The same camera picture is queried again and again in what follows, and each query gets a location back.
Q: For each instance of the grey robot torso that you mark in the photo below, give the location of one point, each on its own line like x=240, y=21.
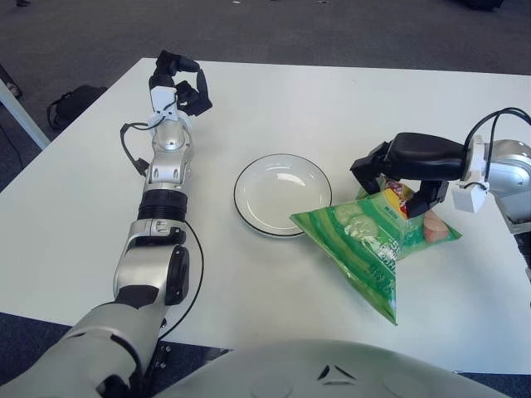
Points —
x=332, y=373

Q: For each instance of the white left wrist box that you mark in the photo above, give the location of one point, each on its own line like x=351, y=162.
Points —
x=162, y=97

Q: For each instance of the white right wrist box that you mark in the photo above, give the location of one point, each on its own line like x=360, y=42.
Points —
x=469, y=199

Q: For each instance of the green potato chips bag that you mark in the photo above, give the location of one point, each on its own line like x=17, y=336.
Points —
x=365, y=236

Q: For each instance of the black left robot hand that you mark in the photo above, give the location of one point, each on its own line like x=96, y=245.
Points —
x=195, y=99

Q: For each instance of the white table leg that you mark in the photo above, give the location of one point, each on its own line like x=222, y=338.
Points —
x=25, y=118

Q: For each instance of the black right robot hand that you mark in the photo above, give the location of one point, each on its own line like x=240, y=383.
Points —
x=423, y=151

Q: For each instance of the black perforated metal bracket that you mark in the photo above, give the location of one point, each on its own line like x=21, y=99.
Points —
x=164, y=352

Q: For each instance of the black backpack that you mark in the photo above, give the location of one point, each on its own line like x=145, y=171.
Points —
x=74, y=103

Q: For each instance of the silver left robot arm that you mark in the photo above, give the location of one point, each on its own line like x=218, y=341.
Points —
x=170, y=141

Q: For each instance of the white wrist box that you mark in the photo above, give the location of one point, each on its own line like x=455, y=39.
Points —
x=162, y=97
x=469, y=199

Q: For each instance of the white plate with black rim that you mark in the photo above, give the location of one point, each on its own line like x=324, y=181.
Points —
x=278, y=195

